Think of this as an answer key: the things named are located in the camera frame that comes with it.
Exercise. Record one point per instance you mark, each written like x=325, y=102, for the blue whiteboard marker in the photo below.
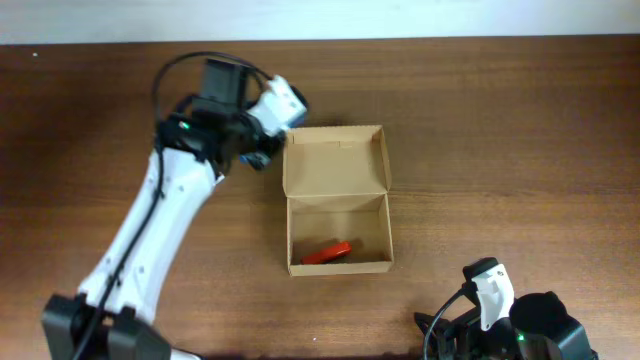
x=250, y=159

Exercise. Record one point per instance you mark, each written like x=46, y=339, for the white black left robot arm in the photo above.
x=112, y=313

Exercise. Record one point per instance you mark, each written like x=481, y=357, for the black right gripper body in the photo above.
x=451, y=334

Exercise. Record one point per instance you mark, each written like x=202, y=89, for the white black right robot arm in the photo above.
x=542, y=326

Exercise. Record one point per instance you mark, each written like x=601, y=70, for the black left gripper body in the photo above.
x=262, y=156

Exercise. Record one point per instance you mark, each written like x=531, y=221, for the brown cardboard box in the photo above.
x=336, y=180

